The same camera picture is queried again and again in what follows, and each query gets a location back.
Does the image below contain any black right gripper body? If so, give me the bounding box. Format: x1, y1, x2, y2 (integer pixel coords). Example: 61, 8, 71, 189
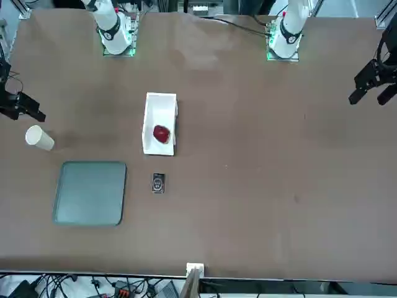
0, 60, 16, 107

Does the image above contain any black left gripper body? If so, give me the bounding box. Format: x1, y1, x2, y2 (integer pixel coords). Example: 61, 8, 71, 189
377, 23, 397, 86

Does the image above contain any red apple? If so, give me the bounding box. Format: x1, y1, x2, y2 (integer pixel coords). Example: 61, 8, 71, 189
153, 125, 171, 144

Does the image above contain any gray tray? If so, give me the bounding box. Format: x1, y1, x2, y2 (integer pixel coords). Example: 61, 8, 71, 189
51, 160, 128, 227

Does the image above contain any white rectangular box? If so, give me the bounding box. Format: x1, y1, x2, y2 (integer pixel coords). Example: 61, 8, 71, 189
141, 92, 180, 156

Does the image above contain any small black printed box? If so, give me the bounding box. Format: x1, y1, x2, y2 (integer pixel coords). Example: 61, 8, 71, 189
151, 173, 166, 195

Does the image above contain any white paper cup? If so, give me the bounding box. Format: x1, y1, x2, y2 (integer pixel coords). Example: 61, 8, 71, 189
25, 125, 55, 152

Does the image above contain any black power adapter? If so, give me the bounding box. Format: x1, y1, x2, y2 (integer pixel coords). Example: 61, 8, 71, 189
6, 280, 38, 298

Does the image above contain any power strip with red switches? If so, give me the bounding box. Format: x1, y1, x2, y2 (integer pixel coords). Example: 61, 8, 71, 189
114, 281, 138, 296

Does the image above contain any gray power adapter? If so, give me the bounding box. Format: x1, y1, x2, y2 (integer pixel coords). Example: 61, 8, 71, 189
160, 281, 180, 298

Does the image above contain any aluminium frame corner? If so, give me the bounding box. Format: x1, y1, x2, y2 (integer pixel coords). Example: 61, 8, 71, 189
374, 0, 397, 29
18, 0, 32, 20

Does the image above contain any black cable across table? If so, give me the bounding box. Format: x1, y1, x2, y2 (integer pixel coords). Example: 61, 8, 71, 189
198, 17, 271, 35

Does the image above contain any white table edge bracket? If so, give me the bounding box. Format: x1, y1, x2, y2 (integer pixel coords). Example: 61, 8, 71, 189
185, 263, 205, 277

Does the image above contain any aluminium profile post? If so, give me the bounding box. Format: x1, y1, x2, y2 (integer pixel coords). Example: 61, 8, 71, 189
179, 268, 201, 298

